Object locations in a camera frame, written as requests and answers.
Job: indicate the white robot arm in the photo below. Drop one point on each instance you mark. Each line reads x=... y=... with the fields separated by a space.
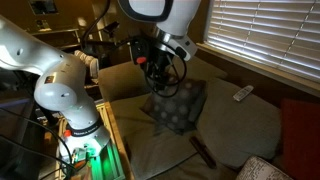
x=60 y=86

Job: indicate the white patterned cushion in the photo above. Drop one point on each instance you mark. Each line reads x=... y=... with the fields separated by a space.
x=256 y=168

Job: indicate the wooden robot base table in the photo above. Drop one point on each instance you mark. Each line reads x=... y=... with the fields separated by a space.
x=100 y=155

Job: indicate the beige sofa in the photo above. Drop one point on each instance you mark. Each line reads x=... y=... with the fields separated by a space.
x=155 y=152

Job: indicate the white window blinds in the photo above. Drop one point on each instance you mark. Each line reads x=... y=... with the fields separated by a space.
x=284 y=34

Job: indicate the dark patterned cushion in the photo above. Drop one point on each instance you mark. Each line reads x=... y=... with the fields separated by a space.
x=180 y=112

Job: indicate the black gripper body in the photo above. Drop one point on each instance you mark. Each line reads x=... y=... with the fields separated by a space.
x=155 y=65

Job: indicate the red cushion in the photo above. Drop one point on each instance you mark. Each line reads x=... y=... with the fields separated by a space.
x=301 y=139

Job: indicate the dark remote control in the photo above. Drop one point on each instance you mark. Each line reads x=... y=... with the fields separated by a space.
x=203 y=153

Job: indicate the grey remote control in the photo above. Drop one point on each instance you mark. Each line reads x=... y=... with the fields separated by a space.
x=244 y=92

